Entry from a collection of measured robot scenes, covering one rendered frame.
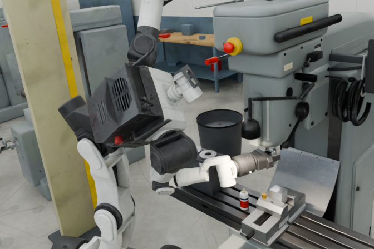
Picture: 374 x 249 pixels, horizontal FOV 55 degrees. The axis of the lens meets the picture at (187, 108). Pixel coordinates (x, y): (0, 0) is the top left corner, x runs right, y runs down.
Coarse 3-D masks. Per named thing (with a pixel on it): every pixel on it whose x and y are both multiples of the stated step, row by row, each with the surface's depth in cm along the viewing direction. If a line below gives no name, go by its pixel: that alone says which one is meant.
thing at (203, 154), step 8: (200, 152) 190; (208, 152) 187; (216, 152) 189; (200, 160) 182; (216, 176) 184; (192, 184) 192; (200, 184) 188; (208, 184) 184; (216, 184) 185; (208, 192) 186; (216, 192) 187
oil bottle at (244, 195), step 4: (240, 192) 171; (244, 192) 169; (240, 196) 170; (244, 196) 169; (240, 200) 171; (244, 200) 170; (248, 200) 171; (240, 204) 172; (244, 204) 170; (248, 204) 172; (244, 208) 171
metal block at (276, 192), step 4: (272, 188) 161; (276, 188) 161; (280, 188) 160; (284, 188) 160; (272, 192) 160; (276, 192) 158; (280, 192) 158; (284, 192) 158; (272, 196) 160; (276, 196) 159; (280, 196) 157; (284, 196) 159; (280, 200) 158; (284, 200) 160
